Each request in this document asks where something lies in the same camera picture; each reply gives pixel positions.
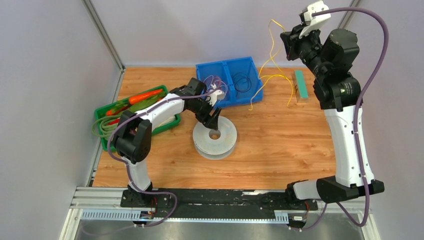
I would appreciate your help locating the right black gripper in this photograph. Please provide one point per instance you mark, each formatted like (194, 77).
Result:
(292, 41)

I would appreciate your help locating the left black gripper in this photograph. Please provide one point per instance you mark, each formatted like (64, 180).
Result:
(207, 119)

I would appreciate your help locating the white perforated cable spool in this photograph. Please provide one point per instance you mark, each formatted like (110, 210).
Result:
(215, 144)

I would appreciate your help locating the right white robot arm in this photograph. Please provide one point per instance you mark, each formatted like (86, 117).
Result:
(338, 93)

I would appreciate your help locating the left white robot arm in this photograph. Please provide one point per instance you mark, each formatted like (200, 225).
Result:
(132, 138)

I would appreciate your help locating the toy napa cabbage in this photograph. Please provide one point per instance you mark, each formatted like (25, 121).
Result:
(170, 122)

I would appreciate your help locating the blue divided plastic bin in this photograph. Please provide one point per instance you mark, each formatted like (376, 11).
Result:
(240, 80)

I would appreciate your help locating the green topped wooden block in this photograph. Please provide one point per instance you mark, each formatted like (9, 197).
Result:
(300, 87)

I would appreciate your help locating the orange toy carrot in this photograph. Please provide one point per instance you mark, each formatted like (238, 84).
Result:
(143, 96)

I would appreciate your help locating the green toy leafy vegetable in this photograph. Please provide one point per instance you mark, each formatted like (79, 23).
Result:
(140, 105)

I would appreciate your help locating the red toy chili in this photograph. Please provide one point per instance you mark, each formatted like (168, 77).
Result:
(116, 111)

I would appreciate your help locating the green vegetable tray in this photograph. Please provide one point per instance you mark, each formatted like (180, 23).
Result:
(103, 109)

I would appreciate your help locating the green toy beans bundle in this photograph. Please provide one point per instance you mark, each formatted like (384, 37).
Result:
(100, 127)

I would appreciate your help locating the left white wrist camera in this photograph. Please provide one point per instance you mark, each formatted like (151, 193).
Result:
(215, 96)

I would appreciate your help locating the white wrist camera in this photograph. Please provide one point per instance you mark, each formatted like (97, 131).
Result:
(310, 22)
(215, 96)

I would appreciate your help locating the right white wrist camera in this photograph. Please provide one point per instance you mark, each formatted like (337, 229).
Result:
(310, 22)

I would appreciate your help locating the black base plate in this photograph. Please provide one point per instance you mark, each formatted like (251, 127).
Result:
(191, 203)

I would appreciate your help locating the aluminium rail with cable duct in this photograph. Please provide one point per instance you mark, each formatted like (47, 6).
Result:
(103, 203)

